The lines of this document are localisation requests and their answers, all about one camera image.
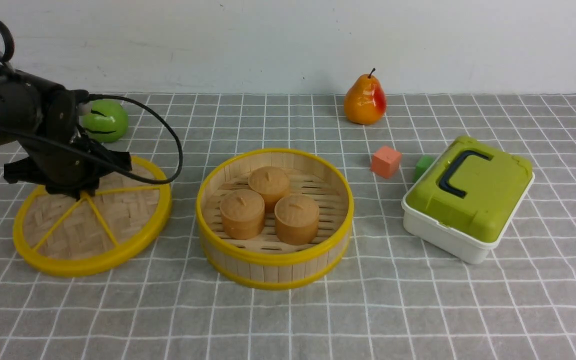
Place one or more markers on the green toy melon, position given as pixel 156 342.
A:
pixel 107 121

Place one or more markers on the brown steamed bun right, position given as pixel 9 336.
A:
pixel 296 219

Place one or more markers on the green foam cube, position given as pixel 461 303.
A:
pixel 422 165

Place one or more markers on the brown steamed bun back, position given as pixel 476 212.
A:
pixel 272 183

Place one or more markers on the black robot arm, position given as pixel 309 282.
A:
pixel 23 98

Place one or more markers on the green white lunch box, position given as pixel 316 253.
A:
pixel 467 198

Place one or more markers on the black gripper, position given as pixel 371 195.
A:
pixel 63 158

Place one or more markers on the yellow bamboo steamer basket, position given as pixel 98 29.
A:
pixel 264 262

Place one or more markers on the grey checked tablecloth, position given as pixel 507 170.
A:
pixel 393 296

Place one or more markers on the orange foam cube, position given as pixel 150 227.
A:
pixel 385 162

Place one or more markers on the brown steamed bun left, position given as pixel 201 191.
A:
pixel 242 214

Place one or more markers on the orange toy pear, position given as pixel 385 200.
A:
pixel 365 103

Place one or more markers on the brown steamed bun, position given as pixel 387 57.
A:
pixel 242 214
pixel 296 219
pixel 272 183

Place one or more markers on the yellow bamboo steamer lid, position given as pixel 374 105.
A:
pixel 66 237

